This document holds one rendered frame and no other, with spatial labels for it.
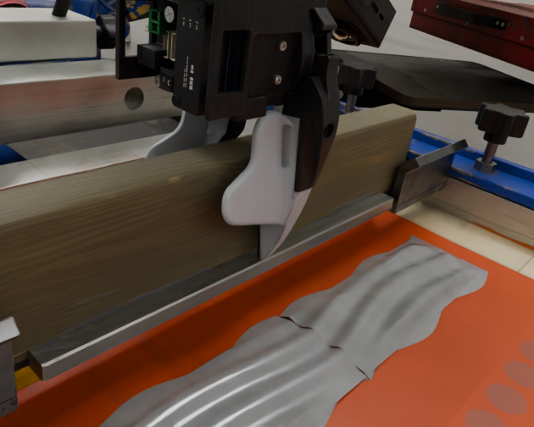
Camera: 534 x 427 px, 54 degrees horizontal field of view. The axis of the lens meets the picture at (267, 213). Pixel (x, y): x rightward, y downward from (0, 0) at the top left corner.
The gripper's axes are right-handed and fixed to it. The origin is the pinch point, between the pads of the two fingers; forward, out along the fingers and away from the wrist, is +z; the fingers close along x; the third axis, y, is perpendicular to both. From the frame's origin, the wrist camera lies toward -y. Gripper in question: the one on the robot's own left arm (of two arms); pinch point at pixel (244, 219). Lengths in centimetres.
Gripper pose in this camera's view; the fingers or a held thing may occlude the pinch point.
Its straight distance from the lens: 33.4
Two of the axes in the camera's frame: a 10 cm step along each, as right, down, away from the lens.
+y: -6.7, 2.6, -6.9
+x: 7.3, 4.0, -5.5
